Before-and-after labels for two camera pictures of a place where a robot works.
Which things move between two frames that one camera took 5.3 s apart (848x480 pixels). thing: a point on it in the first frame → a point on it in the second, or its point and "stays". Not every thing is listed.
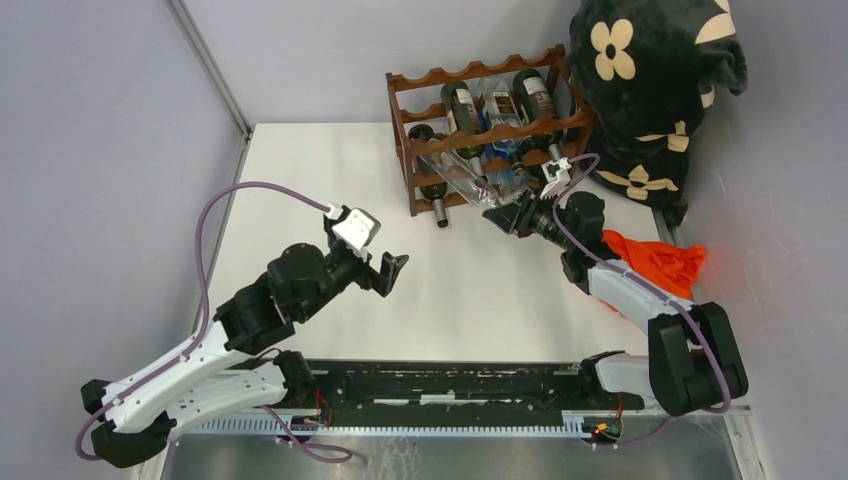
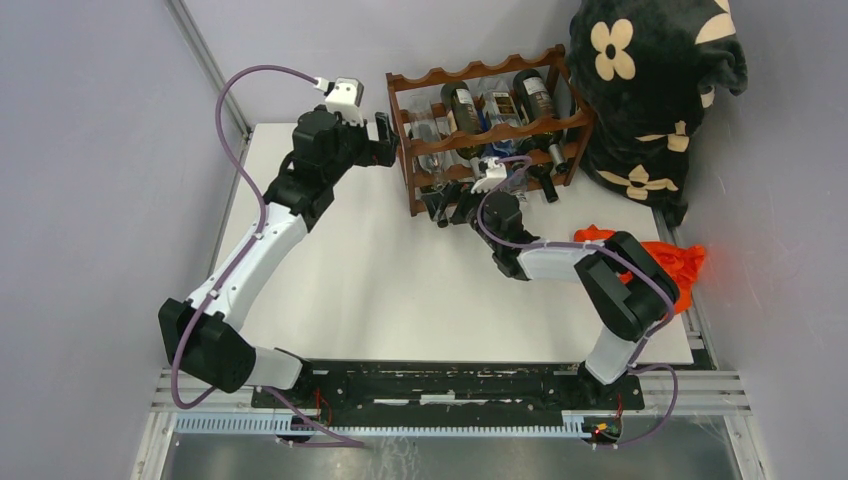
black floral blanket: x=651 y=69 stays
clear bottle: x=466 y=175 → x=424 y=123
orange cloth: x=671 y=268 stays
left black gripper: x=382 y=281 → x=381 y=152
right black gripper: x=516 y=215 → x=458 y=193
